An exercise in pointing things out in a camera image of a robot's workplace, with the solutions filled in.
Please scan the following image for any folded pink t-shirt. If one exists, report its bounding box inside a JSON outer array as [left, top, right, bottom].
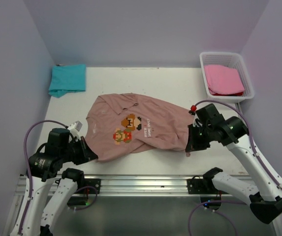
[[204, 64, 245, 93]]

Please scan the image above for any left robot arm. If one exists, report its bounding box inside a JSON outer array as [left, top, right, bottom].
[[10, 126, 99, 236]]

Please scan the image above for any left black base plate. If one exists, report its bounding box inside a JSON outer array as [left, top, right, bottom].
[[83, 178, 101, 195]]

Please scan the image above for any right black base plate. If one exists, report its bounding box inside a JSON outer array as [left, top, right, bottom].
[[187, 178, 219, 195]]

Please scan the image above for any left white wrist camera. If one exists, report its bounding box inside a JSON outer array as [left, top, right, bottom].
[[67, 121, 83, 139]]

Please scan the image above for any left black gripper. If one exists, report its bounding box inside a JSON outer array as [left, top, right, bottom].
[[60, 135, 98, 165]]

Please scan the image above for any red t-shirt in basket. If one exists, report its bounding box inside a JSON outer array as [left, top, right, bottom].
[[209, 90, 244, 96]]

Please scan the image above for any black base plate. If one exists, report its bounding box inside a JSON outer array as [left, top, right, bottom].
[[83, 178, 101, 195], [187, 178, 219, 195]]

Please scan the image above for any aluminium mounting rail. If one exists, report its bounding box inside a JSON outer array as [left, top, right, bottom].
[[16, 174, 276, 197]]

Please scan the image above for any dusty pink printed t-shirt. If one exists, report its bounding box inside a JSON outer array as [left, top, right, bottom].
[[85, 93, 193, 162]]

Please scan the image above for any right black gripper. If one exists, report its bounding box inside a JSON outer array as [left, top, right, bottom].
[[186, 122, 214, 152]]

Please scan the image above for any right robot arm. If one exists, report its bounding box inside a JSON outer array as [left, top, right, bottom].
[[186, 100, 282, 224]]

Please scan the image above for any white plastic basket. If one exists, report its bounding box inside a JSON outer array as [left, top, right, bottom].
[[200, 52, 254, 103]]

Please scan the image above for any folded teal t-shirt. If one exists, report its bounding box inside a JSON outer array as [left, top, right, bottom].
[[49, 64, 86, 98]]

